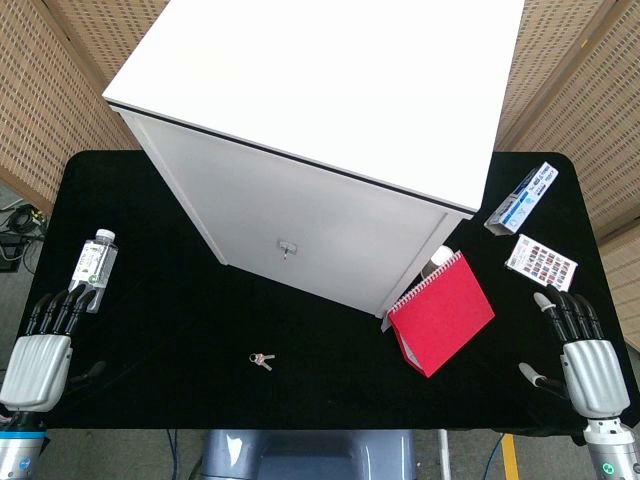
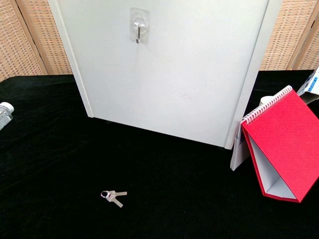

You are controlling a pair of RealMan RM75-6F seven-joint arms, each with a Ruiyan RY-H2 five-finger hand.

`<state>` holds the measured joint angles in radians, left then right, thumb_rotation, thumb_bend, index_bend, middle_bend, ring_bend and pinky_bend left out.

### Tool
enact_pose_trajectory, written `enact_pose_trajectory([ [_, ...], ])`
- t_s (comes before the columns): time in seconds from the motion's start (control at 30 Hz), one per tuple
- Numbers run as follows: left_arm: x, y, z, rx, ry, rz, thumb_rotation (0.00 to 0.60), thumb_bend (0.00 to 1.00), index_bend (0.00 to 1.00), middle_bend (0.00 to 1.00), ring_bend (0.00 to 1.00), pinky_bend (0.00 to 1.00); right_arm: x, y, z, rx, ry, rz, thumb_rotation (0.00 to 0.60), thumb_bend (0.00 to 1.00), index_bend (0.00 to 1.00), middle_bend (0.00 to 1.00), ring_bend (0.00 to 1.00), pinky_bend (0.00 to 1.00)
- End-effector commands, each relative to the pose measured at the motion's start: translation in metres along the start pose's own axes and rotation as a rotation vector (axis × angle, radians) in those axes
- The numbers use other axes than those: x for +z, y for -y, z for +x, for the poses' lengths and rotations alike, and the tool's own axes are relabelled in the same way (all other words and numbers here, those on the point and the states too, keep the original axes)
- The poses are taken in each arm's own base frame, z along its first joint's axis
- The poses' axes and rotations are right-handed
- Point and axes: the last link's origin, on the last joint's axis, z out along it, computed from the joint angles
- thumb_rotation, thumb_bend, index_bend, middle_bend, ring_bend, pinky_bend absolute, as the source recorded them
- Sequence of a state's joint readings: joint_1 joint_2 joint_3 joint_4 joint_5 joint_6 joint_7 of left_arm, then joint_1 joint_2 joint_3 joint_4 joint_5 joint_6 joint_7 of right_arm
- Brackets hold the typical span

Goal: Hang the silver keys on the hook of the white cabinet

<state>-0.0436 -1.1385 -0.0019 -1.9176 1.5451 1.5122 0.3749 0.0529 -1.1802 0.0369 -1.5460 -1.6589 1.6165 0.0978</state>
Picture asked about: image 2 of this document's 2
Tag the white paper cup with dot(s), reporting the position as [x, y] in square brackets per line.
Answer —
[265, 100]

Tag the black velvet tablecloth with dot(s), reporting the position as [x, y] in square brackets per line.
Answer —
[74, 154]

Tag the blue and white carton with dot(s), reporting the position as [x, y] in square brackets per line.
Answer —
[311, 84]

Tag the woven rattan folding screen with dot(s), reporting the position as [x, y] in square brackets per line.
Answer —
[289, 32]
[27, 37]

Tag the clear plastic water bottle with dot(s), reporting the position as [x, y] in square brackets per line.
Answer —
[5, 112]

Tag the white cabinet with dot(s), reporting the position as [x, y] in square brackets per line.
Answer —
[162, 74]

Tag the red spiral desk calendar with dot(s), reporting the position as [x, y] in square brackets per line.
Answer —
[281, 129]

